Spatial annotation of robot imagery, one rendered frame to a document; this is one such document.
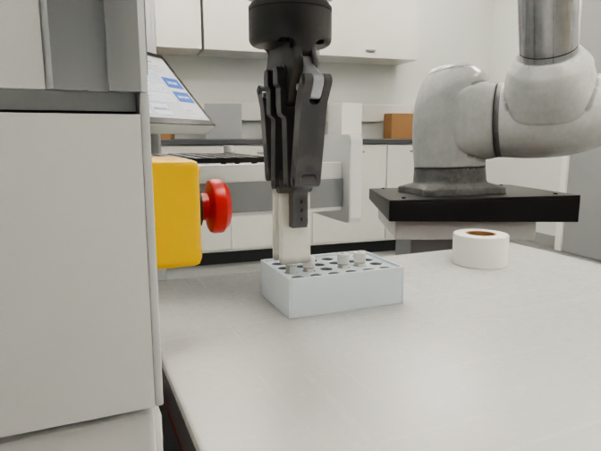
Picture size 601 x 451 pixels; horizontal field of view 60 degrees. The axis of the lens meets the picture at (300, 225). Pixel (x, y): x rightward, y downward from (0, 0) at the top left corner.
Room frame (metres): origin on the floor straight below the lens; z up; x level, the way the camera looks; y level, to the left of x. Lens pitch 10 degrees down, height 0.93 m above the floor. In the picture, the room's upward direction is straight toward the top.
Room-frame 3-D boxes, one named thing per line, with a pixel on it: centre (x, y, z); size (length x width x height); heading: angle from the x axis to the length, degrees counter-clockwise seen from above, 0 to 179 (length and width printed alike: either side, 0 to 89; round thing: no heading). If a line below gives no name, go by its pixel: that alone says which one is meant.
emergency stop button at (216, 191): (0.38, 0.07, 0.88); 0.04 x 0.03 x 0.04; 24
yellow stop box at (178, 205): (0.37, 0.10, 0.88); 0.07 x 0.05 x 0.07; 24
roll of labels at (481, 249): (0.67, -0.24, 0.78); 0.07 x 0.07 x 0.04
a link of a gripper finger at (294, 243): (0.49, 0.01, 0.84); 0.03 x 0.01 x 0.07; 112
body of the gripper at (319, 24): (0.49, 0.01, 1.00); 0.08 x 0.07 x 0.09; 22
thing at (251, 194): (0.69, 0.18, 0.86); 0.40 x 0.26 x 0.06; 114
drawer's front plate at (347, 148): (0.78, -0.01, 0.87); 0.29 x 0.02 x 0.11; 24
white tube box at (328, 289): (0.52, -0.03, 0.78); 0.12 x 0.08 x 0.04; 112
